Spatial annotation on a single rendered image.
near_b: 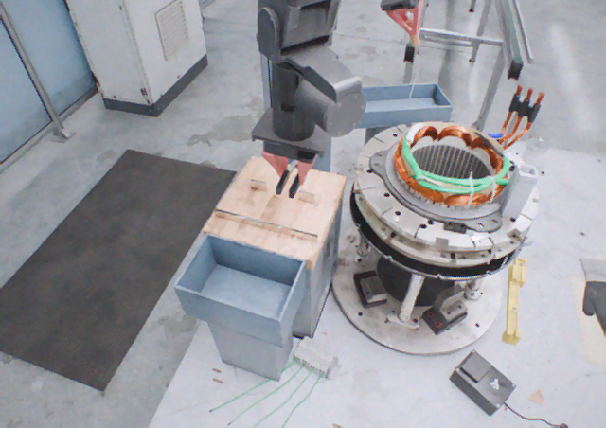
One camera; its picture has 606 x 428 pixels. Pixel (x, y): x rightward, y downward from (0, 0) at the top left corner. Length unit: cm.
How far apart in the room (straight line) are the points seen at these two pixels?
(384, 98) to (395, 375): 63
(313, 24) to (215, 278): 45
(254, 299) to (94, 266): 153
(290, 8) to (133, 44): 236
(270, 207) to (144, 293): 133
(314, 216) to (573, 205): 84
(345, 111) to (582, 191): 103
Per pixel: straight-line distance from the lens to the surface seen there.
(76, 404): 186
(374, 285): 88
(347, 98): 44
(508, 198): 69
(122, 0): 268
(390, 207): 67
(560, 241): 120
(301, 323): 82
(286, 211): 69
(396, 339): 87
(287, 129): 53
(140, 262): 208
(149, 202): 234
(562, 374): 98
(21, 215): 263
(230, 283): 71
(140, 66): 282
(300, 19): 45
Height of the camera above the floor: 157
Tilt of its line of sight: 45 degrees down
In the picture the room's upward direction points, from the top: straight up
